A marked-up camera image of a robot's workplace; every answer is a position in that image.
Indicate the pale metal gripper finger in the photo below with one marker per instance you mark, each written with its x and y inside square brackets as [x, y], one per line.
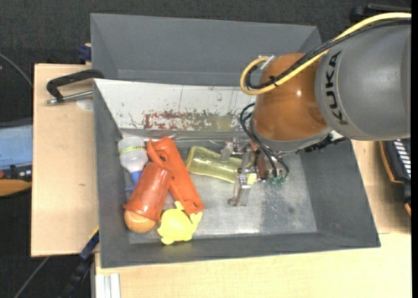
[227, 151]
[242, 190]

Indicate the yellow clear plastic bottle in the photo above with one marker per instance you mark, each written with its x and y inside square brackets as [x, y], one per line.
[209, 164]

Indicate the orange flat rubber sleeve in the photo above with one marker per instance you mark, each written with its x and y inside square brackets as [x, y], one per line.
[178, 175]

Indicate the yellow toy fish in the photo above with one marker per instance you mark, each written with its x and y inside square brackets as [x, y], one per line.
[176, 225]

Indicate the orange plastic cup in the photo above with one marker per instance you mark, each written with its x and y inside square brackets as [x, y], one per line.
[151, 190]

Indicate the white bottle with blue cap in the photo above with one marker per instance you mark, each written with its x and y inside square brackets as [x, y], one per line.
[132, 156]

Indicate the orange ball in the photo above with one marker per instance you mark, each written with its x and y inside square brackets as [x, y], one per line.
[137, 223]

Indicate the grey metal bin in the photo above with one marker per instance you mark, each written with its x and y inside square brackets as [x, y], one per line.
[183, 45]

